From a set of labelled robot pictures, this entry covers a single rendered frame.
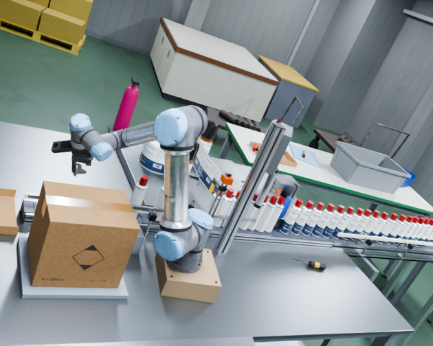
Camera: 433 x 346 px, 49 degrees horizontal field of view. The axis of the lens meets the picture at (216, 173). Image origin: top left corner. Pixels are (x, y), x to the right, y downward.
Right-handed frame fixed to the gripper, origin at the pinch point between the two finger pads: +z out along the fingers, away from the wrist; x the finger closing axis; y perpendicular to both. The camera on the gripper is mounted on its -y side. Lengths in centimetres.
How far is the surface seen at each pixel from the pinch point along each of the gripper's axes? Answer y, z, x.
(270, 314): 89, 1, -54
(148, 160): 32, 32, 30
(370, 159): 234, 135, 136
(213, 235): 67, 20, -14
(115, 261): 24, -25, -50
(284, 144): 84, -33, 8
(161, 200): 38.8, 0.9, -9.3
